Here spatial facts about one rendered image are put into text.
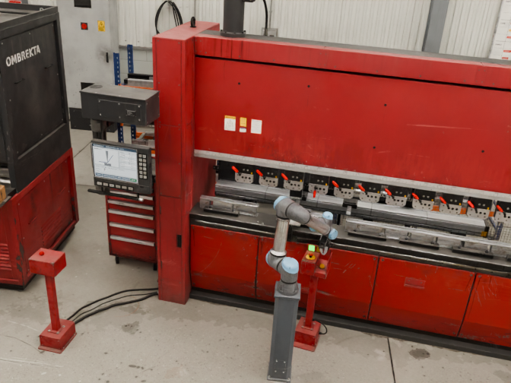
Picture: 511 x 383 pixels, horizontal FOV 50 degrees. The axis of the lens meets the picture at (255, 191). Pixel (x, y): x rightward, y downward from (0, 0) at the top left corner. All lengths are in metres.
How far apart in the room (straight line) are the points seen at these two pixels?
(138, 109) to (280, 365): 2.11
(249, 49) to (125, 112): 0.99
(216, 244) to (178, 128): 1.07
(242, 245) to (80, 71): 4.98
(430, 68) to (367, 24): 4.39
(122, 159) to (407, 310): 2.54
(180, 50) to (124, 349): 2.33
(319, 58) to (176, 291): 2.34
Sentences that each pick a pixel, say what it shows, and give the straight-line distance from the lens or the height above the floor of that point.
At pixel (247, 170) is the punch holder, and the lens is 4.38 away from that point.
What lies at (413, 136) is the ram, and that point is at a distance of 4.13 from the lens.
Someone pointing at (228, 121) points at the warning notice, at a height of 1.68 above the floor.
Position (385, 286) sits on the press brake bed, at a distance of 4.58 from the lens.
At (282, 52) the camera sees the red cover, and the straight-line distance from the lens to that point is 4.03.
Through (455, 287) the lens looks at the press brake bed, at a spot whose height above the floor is 0.61.
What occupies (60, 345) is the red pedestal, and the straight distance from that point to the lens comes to 4.63.
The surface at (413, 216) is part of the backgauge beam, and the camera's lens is 4.69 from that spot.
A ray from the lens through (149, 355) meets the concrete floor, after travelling 4.52.
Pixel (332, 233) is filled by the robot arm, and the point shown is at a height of 1.15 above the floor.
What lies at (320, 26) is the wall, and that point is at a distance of 8.31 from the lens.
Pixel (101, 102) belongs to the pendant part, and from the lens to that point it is 3.99.
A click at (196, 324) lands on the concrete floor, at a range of 4.77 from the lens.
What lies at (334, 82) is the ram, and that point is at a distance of 4.04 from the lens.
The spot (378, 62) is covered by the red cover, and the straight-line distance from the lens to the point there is 3.97.
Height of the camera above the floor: 3.05
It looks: 26 degrees down
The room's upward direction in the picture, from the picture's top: 4 degrees clockwise
